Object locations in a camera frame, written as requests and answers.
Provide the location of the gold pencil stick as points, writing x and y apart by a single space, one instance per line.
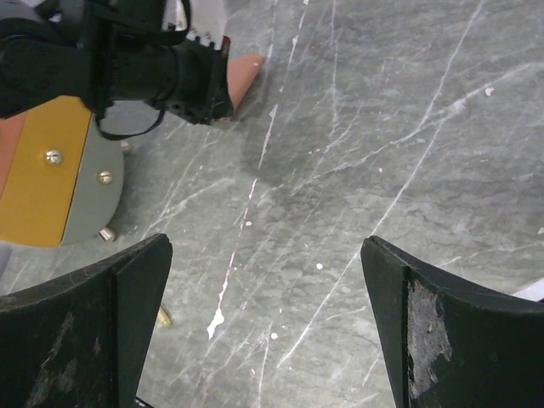
164 317

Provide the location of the white cylinder toy with studs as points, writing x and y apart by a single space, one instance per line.
61 181

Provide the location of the brown leather card holder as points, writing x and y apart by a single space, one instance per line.
241 73

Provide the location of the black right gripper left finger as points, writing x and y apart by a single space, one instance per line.
80 340

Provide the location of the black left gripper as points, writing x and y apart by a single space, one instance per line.
104 51

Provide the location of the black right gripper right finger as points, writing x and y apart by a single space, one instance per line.
448 342

